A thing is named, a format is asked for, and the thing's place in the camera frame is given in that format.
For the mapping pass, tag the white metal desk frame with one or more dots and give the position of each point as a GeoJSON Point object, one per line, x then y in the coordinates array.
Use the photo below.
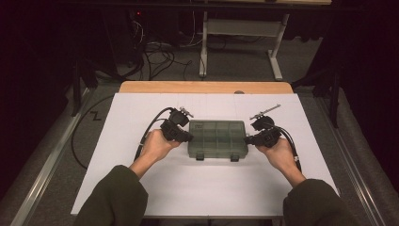
{"type": "Point", "coordinates": [241, 27]}

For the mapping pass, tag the black computer tower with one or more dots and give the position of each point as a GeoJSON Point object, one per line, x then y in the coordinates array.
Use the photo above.
{"type": "Point", "coordinates": [125, 34]}

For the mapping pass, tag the black metal stand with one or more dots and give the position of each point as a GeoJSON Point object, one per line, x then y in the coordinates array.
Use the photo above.
{"type": "Point", "coordinates": [76, 94]}
{"type": "Point", "coordinates": [335, 100]}

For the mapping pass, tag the person's left hand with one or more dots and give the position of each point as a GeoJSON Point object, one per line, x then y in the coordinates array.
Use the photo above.
{"type": "Point", "coordinates": [156, 147]}

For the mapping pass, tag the metal floor rail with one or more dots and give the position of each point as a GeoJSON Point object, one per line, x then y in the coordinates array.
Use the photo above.
{"type": "Point", "coordinates": [47, 171]}
{"type": "Point", "coordinates": [362, 185]}

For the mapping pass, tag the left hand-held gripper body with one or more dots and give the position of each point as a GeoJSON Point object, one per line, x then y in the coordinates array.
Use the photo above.
{"type": "Point", "coordinates": [174, 127]}

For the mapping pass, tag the person's right hand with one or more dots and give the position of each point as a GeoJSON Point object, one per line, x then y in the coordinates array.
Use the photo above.
{"type": "Point", "coordinates": [282, 155]}

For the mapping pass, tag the grey plastic compartment box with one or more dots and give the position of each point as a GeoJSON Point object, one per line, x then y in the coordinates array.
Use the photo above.
{"type": "Point", "coordinates": [216, 139]}

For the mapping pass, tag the white table cover sheet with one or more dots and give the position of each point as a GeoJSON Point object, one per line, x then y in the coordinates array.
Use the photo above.
{"type": "Point", "coordinates": [219, 194]}

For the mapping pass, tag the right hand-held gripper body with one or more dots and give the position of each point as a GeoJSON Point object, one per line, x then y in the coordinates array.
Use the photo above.
{"type": "Point", "coordinates": [266, 135]}

